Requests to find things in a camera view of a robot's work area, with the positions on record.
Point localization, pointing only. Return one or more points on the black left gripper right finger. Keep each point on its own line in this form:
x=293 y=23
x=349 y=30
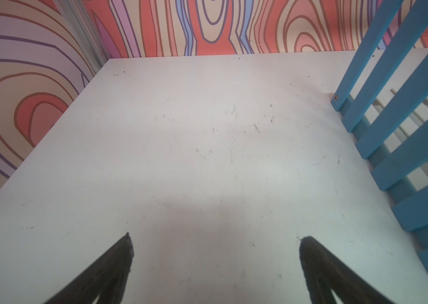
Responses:
x=326 y=277

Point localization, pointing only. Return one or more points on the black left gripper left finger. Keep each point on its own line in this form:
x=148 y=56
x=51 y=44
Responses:
x=104 y=281

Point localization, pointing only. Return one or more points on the blue and white wooden rack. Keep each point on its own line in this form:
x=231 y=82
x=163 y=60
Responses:
x=383 y=101

